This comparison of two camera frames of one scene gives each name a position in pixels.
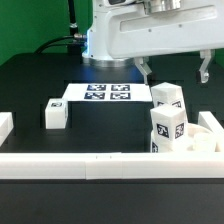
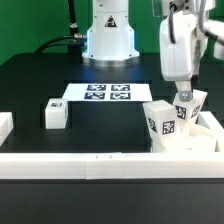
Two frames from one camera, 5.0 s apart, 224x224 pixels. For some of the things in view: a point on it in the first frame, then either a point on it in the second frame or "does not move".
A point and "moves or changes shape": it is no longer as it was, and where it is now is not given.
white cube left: (56, 113) does not move
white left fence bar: (6, 125) does not move
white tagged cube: (167, 94) → (186, 111)
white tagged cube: (168, 124) moves or changes shape
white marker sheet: (109, 92) does not move
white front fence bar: (111, 165) does not move
